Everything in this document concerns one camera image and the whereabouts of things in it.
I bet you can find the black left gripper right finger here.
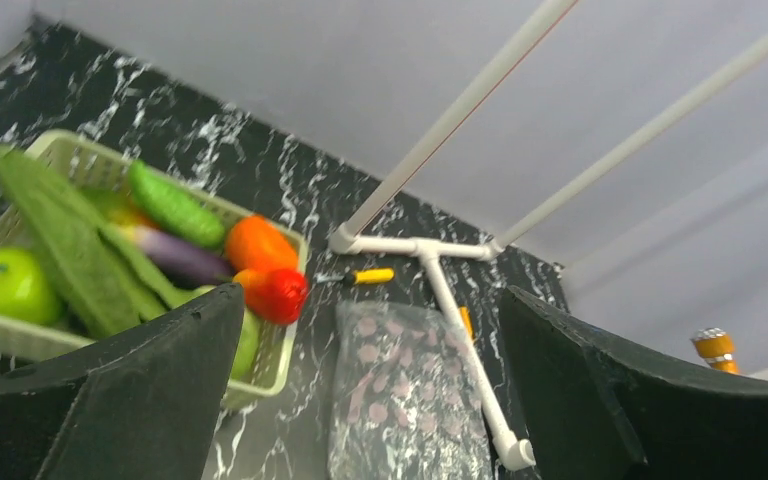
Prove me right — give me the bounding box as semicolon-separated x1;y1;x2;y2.
499;287;768;479

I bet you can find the green mango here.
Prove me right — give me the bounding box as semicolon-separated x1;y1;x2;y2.
229;309;261;381

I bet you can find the green leafy vegetable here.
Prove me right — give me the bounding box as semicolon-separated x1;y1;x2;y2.
0;145;194;339

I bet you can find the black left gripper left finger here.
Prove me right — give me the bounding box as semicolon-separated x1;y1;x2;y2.
0;283;244;479

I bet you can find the pale green plastic basket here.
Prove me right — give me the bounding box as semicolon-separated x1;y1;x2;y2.
0;130;297;410

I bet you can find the clear zip top bag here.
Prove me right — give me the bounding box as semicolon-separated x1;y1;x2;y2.
328;301;494;479

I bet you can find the white pvc pipe frame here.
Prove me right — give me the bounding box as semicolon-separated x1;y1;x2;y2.
328;0;768;473

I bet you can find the red apple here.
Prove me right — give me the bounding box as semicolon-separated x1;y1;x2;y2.
233;269;309;326

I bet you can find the green apple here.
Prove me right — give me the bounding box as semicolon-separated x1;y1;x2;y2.
0;247;64;326

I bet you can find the yellow handled screwdriver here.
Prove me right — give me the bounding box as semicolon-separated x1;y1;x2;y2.
314;268;395;286

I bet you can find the orange faucet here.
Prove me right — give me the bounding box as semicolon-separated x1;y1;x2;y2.
690;327;740;374

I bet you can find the green cucumber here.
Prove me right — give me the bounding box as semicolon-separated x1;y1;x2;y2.
127;160;226;249

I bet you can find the purple eggplant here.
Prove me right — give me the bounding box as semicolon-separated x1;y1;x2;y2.
117;225;235;288

